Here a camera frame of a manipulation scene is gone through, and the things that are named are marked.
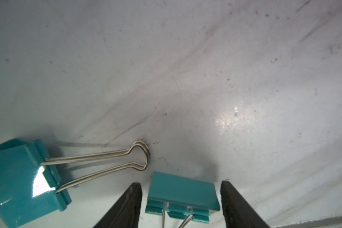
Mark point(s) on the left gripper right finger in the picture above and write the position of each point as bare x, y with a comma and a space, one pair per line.
236, 210

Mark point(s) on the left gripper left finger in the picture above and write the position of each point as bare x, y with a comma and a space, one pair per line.
125, 213

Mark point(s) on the teal shiny binder clip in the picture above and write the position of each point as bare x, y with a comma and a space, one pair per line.
181, 198

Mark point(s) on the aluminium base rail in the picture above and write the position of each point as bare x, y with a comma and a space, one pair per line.
332, 222

